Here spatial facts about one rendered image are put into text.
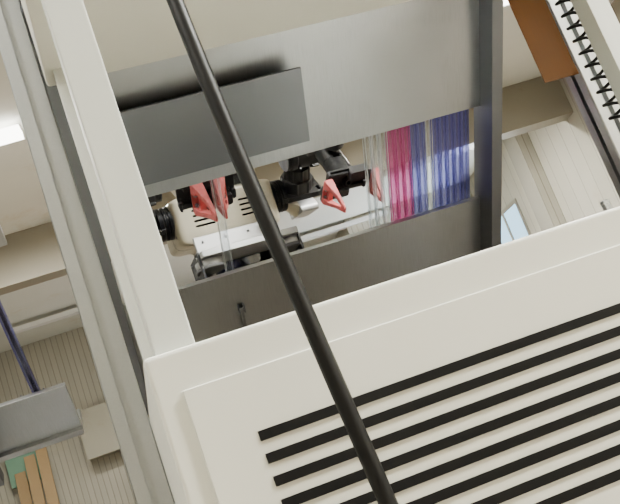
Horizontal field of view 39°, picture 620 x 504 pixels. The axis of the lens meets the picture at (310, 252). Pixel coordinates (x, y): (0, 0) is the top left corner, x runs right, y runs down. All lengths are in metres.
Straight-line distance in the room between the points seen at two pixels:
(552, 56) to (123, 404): 0.68
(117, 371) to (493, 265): 0.52
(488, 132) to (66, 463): 10.10
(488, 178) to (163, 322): 1.01
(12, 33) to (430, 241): 0.81
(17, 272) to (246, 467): 6.80
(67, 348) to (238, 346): 10.85
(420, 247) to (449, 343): 0.95
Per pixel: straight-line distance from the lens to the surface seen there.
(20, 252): 7.42
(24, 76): 1.17
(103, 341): 1.05
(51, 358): 11.47
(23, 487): 11.17
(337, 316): 0.64
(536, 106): 8.25
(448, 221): 1.60
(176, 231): 2.18
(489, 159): 1.54
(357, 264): 1.55
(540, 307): 0.68
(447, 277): 0.66
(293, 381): 0.62
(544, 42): 1.18
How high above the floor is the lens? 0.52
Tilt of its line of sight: 12 degrees up
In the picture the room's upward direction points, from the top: 20 degrees counter-clockwise
